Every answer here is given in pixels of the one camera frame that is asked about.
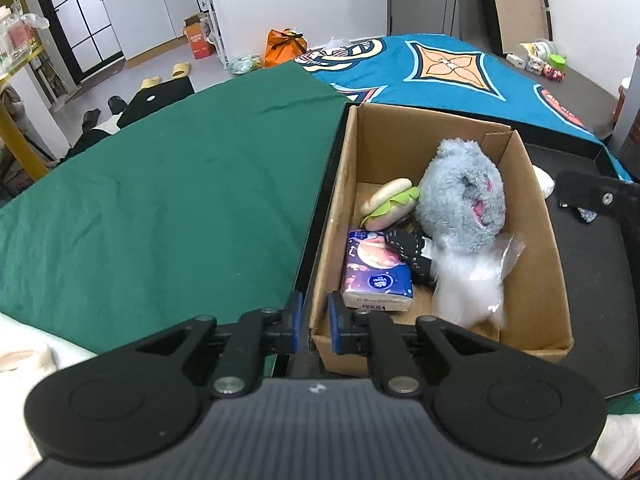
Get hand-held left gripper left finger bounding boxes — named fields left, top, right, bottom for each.
left=127, top=290, right=305, bottom=399

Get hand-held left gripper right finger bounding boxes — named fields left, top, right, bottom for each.
left=327, top=291, right=506, bottom=398

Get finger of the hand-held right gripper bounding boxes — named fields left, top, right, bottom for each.
left=556, top=170, right=640, bottom=218

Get white ball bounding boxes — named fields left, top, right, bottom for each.
left=532, top=165, right=556, bottom=198

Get black tray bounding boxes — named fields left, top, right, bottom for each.
left=270, top=102, right=633, bottom=401

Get blue tissue packet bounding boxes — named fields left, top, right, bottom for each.
left=341, top=230, right=416, bottom=313

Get brown cardboard box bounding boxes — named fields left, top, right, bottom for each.
left=307, top=102, right=575, bottom=376

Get hamburger toy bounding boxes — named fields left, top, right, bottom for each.
left=360, top=178, right=421, bottom=231

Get grey plush toy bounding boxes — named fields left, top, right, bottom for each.
left=414, top=139, right=507, bottom=253

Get clear bag of white stuffing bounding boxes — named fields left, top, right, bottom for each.
left=430, top=232, right=526, bottom=328

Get dark grey mat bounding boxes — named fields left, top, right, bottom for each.
left=500, top=52, right=618, bottom=141

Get white jar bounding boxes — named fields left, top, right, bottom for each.
left=520, top=40, right=558, bottom=63

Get green blanket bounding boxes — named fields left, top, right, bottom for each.
left=0, top=62, right=640, bottom=413

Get blue patterned blanket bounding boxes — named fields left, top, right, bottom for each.
left=295, top=34, right=633, bottom=181

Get black framed brown board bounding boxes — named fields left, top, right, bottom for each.
left=472, top=0, right=553, bottom=56

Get grey board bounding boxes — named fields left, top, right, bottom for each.
left=452, top=0, right=501, bottom=53

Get black bag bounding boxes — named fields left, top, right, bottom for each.
left=120, top=79, right=195, bottom=128

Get greenish plastic bag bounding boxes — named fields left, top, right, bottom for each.
left=227, top=55, right=263, bottom=76

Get black and white clothes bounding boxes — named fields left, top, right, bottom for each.
left=60, top=115, right=133, bottom=161

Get orange bag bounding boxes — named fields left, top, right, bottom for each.
left=264, top=29, right=308, bottom=67

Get cream fleece blanket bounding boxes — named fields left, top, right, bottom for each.
left=0, top=312, right=640, bottom=480

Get orange cardboard box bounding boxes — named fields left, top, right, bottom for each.
left=182, top=12, right=216, bottom=60

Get white cabinet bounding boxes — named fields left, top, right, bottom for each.
left=100, top=0, right=206, bottom=61

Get black grid sliding door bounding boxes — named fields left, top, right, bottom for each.
left=25, top=0, right=126, bottom=76

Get white wire rack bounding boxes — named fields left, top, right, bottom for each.
left=192, top=0, right=231, bottom=66

